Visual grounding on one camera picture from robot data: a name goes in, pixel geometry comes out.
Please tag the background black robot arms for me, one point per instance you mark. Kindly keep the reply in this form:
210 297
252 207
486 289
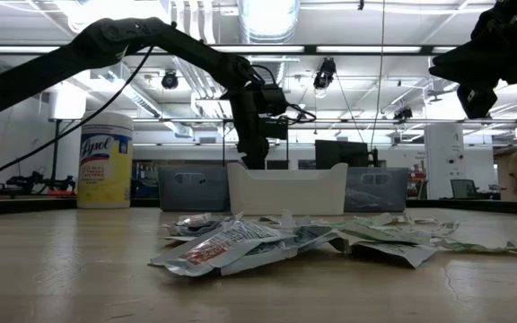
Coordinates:
29 181

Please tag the blue storage shelf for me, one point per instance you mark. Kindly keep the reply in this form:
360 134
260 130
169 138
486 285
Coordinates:
144 184

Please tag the white rectangular ceiling duct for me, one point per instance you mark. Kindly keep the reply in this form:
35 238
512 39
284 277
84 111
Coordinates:
142 103

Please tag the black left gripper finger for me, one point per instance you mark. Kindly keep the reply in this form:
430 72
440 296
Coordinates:
254 161

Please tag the black ceiling spotlight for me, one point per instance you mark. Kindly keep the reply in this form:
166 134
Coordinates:
326 74
403 113
169 81

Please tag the black overhead rig beam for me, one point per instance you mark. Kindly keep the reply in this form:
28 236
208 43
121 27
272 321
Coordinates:
310 49

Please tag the black monitor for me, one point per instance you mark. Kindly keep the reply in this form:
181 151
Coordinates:
341 154

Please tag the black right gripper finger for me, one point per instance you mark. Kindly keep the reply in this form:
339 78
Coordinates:
469 77
465 58

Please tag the white text-printed packet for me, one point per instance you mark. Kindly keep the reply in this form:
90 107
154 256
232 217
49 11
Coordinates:
285 220
258 264
312 235

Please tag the white pillar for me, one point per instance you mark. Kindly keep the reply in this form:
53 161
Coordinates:
442 161

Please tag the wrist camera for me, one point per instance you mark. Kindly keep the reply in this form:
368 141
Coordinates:
276 129
492 24

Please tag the white light panel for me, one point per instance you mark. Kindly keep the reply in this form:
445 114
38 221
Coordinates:
67 107

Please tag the yellow Lysol wipes canister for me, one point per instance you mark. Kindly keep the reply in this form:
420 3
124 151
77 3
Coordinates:
106 170

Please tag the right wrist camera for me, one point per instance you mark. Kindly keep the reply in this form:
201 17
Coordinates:
492 24

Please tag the white plastic bin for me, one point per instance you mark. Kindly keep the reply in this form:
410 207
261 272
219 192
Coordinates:
285 193

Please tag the crumpled grey-white packet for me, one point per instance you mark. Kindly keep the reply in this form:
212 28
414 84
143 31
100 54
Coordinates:
200 226

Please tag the translucent grey plastic bin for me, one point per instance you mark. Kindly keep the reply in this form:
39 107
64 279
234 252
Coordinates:
377 188
191 193

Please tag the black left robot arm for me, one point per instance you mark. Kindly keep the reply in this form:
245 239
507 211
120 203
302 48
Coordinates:
38 72

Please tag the dark office chair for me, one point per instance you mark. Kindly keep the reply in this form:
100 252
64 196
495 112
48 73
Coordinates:
462 188

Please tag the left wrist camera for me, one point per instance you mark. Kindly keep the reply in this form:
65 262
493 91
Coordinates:
276 129

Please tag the black light stand pole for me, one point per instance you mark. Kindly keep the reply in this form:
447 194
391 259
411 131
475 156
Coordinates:
56 157

